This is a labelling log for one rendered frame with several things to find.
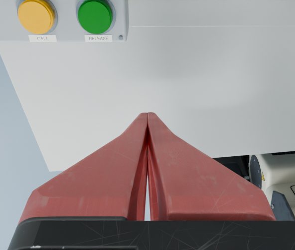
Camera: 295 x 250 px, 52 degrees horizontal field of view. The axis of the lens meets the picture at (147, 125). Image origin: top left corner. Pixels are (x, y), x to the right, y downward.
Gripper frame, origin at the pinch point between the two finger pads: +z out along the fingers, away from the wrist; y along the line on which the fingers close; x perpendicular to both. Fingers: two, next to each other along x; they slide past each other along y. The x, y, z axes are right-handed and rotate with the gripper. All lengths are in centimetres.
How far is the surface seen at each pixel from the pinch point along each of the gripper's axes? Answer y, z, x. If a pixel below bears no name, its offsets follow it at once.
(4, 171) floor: 87, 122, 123
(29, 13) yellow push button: 13.6, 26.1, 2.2
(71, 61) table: 12.7, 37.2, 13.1
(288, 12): -21.2, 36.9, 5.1
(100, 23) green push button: 5.5, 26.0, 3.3
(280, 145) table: -27, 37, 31
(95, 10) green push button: 6.0, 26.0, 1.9
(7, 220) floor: 97, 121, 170
